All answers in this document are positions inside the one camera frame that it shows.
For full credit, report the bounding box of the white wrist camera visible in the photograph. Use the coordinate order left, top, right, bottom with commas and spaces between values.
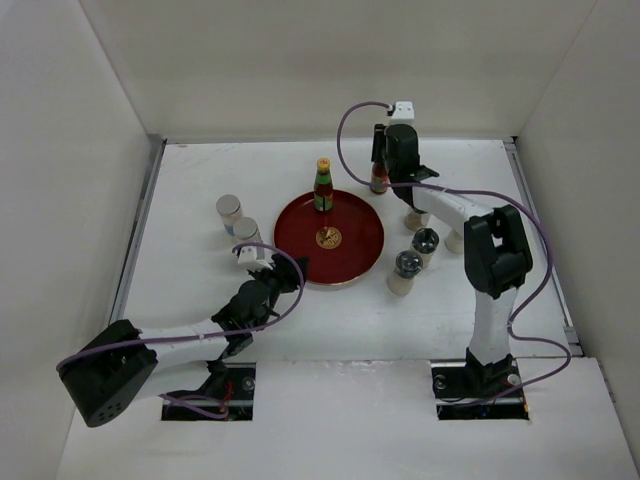
233, 244, 271, 271
388, 101, 415, 125

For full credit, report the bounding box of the aluminium frame rail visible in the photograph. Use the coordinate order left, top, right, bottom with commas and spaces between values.
101, 134, 167, 328
504, 137, 584, 357

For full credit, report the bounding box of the silver-lid salt jar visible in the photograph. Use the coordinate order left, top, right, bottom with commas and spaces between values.
216, 194, 243, 236
233, 216, 262, 243

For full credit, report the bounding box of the round red tray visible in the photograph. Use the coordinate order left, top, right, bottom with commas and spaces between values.
273, 190, 385, 286

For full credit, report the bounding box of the green-label sauce bottle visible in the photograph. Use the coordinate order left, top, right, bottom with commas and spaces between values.
313, 158, 334, 212
370, 162, 389, 195

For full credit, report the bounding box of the white bottle black cap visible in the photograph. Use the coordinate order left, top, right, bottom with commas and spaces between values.
445, 230, 464, 255

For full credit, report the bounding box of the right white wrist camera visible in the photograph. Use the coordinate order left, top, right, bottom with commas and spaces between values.
388, 101, 415, 125

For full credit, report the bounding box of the front grinder jar chrome top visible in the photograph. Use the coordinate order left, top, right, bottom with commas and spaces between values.
387, 250, 423, 296

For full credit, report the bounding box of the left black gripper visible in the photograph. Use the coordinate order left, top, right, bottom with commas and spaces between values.
247, 254, 307, 309

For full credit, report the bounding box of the clear grinder jar black top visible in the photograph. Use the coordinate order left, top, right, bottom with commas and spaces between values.
410, 227, 440, 269

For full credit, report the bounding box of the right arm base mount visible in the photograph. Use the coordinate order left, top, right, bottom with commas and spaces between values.
431, 360, 529, 421

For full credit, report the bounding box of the purple cable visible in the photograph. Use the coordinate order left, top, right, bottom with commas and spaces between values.
336, 101, 572, 406
55, 242, 306, 420

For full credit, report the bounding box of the far silver-lid salt jar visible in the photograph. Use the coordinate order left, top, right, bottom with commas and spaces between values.
216, 194, 243, 236

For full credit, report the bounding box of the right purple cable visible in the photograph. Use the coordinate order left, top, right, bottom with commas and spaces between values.
336, 101, 572, 406

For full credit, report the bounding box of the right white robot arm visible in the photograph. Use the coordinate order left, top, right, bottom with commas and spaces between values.
372, 124, 533, 399

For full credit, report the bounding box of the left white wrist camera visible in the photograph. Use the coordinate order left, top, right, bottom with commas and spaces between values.
233, 244, 271, 271

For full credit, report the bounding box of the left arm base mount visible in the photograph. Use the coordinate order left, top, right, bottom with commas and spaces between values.
161, 360, 257, 422

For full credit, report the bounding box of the back brown spice jar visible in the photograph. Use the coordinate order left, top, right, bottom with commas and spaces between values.
404, 208, 431, 232

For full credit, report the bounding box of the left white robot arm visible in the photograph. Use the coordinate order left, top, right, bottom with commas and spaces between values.
56, 252, 309, 428

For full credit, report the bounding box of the near silver-lid salt jar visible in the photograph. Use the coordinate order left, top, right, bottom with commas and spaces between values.
233, 216, 262, 243

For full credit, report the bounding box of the right aluminium frame rail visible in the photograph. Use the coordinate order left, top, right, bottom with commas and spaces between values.
504, 137, 584, 357

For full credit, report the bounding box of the left aluminium frame rail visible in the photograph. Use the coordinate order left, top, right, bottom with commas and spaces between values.
101, 134, 167, 328

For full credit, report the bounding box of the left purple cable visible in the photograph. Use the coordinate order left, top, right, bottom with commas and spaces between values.
55, 242, 306, 420

